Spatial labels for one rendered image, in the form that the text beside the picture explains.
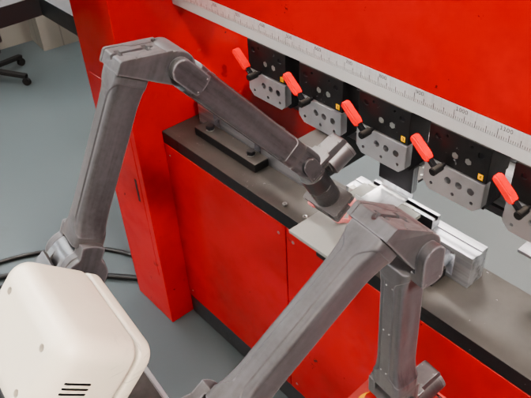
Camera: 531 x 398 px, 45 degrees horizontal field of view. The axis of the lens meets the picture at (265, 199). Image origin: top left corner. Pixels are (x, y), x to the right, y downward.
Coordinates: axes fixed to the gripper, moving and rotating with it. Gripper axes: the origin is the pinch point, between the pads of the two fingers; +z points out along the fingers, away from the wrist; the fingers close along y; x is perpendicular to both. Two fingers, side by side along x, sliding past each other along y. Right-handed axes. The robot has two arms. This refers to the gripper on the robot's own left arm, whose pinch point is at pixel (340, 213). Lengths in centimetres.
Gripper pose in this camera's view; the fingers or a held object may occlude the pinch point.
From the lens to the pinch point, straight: 151.6
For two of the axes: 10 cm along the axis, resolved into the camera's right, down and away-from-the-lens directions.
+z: 4.1, 4.6, 7.9
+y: -6.6, -4.5, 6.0
